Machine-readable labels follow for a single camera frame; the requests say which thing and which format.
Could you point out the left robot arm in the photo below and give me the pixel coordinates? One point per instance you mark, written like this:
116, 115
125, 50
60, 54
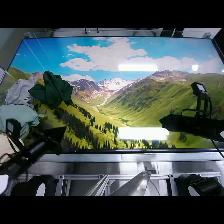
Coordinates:
31, 152

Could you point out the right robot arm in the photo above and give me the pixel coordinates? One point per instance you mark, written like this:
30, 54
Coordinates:
193, 125

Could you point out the dark green garment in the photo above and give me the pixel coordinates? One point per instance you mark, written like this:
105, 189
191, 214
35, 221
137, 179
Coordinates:
53, 90

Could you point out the grey garment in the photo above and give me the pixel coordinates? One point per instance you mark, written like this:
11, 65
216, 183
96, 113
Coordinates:
20, 91

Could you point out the pale green garment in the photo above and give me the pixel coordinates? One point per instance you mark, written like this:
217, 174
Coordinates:
16, 114

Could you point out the cream garment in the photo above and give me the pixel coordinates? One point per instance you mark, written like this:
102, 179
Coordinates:
6, 145

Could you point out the silver frame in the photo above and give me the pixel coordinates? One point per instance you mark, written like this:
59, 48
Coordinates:
100, 166

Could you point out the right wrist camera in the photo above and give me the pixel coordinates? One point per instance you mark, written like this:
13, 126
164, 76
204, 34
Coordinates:
199, 89

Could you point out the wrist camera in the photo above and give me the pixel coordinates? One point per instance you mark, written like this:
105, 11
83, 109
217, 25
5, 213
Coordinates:
13, 128
199, 89

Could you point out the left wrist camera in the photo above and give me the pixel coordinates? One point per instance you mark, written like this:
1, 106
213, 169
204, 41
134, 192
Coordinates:
13, 128

